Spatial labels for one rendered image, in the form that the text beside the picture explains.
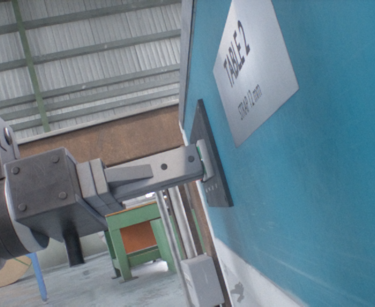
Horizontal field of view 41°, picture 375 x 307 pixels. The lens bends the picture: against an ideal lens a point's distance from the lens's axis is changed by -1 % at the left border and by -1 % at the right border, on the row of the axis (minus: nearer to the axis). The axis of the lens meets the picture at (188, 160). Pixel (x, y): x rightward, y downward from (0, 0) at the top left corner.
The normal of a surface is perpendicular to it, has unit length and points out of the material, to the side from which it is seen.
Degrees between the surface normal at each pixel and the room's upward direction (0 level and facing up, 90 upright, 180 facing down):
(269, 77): 90
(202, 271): 90
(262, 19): 90
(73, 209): 168
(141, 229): 90
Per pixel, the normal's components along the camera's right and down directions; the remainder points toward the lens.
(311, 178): -0.96, 0.28
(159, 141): 0.14, -0.12
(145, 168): 0.45, -0.38
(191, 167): -0.04, -0.28
